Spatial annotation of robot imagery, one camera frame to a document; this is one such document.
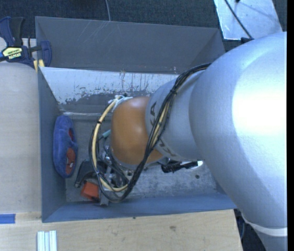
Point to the orange-red block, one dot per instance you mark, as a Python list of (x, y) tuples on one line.
[(89, 189)]

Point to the black curved plastic piece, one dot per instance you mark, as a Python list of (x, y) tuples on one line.
[(83, 169)]

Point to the blue and red plush toy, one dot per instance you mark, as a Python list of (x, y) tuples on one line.
[(61, 145)]

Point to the pale wood flat board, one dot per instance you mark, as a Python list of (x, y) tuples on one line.
[(14, 140)]

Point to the grey metal bin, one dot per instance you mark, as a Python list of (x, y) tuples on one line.
[(126, 43)]

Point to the black cylinder on white bracket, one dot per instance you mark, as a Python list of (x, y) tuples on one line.
[(176, 166)]

